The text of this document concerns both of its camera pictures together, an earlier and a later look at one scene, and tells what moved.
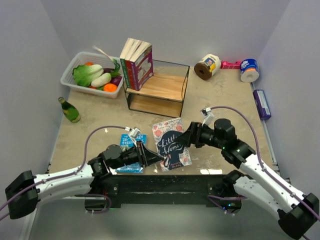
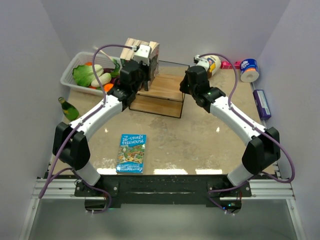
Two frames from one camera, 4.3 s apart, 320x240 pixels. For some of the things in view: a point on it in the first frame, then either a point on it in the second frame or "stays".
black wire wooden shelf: (164, 93) stays
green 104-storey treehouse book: (123, 58) stays
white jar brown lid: (208, 66) stays
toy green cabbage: (84, 74) stays
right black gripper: (192, 135) → (183, 88)
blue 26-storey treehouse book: (126, 141) stays
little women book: (175, 155) → (154, 51)
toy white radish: (101, 80) stays
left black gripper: (148, 156) → (148, 71)
